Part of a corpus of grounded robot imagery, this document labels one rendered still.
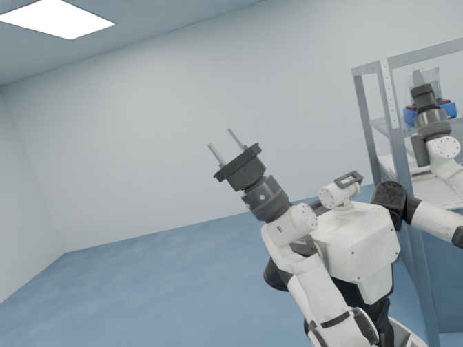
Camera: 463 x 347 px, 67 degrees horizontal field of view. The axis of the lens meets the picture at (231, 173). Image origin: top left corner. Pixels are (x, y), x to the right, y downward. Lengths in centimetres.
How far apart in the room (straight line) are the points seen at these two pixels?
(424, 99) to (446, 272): 147
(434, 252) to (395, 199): 120
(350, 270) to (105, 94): 512
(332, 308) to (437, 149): 58
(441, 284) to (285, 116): 340
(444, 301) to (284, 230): 188
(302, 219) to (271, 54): 457
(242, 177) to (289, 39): 456
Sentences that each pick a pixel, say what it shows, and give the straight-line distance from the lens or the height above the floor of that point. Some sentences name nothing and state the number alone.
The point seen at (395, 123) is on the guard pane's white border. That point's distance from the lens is 191.
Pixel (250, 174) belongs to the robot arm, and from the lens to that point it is 77.
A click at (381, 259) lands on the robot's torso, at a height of 114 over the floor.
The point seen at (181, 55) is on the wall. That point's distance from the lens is 539.
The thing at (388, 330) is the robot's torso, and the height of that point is 87.
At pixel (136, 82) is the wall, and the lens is 558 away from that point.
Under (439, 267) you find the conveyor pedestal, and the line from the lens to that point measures 245.
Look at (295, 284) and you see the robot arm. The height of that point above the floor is 121.
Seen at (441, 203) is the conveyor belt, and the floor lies 88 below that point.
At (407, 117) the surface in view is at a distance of 192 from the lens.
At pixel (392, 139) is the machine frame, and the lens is 192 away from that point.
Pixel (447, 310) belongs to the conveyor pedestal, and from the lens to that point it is 261.
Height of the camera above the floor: 169
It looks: 11 degrees down
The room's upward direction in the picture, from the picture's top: 16 degrees counter-clockwise
